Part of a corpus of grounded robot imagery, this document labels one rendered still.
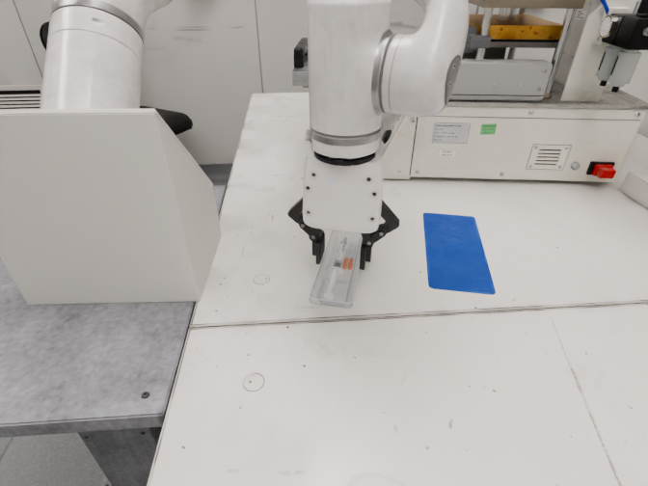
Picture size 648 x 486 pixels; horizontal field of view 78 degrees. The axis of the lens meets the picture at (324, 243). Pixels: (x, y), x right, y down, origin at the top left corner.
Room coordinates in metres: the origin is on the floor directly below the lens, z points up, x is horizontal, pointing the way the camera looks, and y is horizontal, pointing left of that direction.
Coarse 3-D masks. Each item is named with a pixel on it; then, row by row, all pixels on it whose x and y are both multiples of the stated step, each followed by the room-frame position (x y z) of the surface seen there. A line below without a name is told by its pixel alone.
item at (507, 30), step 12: (504, 12) 0.97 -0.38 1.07; (516, 12) 0.98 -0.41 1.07; (480, 24) 0.90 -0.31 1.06; (492, 24) 0.90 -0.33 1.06; (504, 24) 0.90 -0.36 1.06; (516, 24) 0.90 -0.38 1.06; (528, 24) 0.90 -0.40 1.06; (540, 24) 0.90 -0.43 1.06; (552, 24) 0.90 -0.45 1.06; (492, 36) 0.89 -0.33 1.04; (504, 36) 0.89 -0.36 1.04; (516, 36) 0.89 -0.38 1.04; (528, 36) 0.88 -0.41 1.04; (540, 36) 0.88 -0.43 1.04; (552, 36) 0.88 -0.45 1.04
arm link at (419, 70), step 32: (416, 0) 0.52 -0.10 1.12; (448, 0) 0.43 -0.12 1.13; (416, 32) 0.44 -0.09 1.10; (448, 32) 0.41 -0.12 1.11; (384, 64) 0.41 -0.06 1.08; (416, 64) 0.40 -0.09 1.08; (448, 64) 0.40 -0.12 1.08; (384, 96) 0.41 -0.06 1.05; (416, 96) 0.39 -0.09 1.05; (448, 96) 0.41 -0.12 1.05
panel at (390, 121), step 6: (384, 114) 1.04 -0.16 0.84; (390, 114) 0.98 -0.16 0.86; (384, 120) 1.01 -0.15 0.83; (390, 120) 0.95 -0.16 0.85; (396, 120) 0.89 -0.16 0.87; (402, 120) 0.85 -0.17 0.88; (384, 126) 0.97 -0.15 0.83; (390, 126) 0.91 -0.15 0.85; (396, 126) 0.86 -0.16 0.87; (384, 132) 0.94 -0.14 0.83; (390, 132) 0.87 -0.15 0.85; (390, 138) 0.86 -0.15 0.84; (384, 144) 0.88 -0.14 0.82; (378, 150) 0.90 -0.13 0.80; (384, 150) 0.85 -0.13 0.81
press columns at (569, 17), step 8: (488, 8) 0.86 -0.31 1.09; (488, 16) 0.86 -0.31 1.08; (568, 16) 0.85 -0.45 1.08; (488, 24) 0.86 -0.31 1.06; (568, 24) 0.85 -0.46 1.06; (480, 32) 0.87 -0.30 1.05; (488, 32) 0.86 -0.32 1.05; (560, 32) 0.86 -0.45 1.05; (568, 32) 0.85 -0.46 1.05; (560, 40) 0.85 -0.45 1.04; (480, 48) 0.86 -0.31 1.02; (512, 48) 1.10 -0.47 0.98; (560, 48) 0.85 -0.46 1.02; (480, 56) 0.86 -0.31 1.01; (512, 56) 1.10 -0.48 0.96; (560, 56) 0.85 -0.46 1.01; (552, 64) 0.85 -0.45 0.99; (552, 72) 0.85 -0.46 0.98; (552, 80) 0.85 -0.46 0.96; (544, 96) 0.85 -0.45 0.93
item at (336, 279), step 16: (336, 240) 0.51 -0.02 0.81; (352, 240) 0.51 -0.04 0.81; (336, 256) 0.47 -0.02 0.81; (352, 256) 0.47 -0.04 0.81; (320, 272) 0.43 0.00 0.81; (336, 272) 0.43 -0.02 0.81; (352, 272) 0.43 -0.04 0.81; (320, 288) 0.40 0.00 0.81; (336, 288) 0.40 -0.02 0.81; (352, 288) 0.40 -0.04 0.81
